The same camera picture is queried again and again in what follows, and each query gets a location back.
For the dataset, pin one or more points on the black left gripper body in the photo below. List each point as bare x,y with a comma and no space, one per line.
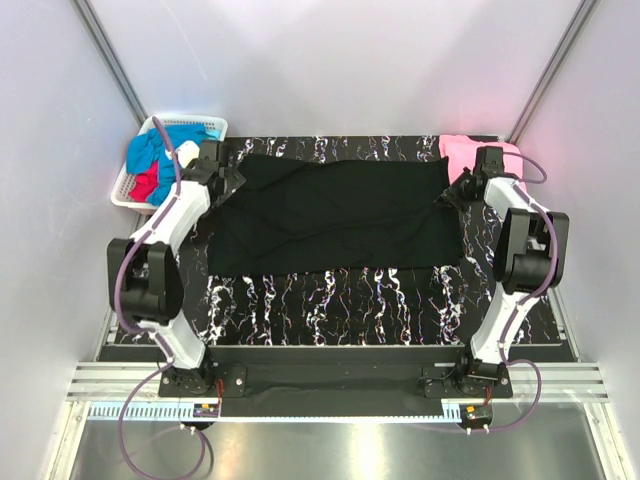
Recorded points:
232,183

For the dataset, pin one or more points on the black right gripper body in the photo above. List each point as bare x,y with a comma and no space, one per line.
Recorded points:
458,195

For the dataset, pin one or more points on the black t-shirt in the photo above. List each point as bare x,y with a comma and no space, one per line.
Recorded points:
294,216

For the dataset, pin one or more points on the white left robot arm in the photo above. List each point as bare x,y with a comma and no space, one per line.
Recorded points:
145,288

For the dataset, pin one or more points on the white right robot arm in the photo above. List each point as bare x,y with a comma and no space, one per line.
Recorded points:
528,260

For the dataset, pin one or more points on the folded pink t-shirt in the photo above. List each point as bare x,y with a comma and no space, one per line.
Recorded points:
461,152

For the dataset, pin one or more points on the red t-shirt in basket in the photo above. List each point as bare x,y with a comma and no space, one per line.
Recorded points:
145,184

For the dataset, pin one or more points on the blue t-shirt in basket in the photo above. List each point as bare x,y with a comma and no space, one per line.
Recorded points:
149,147

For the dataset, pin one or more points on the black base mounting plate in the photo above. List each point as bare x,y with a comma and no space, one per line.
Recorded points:
323,382

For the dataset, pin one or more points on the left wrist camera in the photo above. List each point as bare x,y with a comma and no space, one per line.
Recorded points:
188,153

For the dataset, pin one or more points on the aluminium frame rail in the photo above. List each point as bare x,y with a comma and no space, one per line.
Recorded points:
131,390

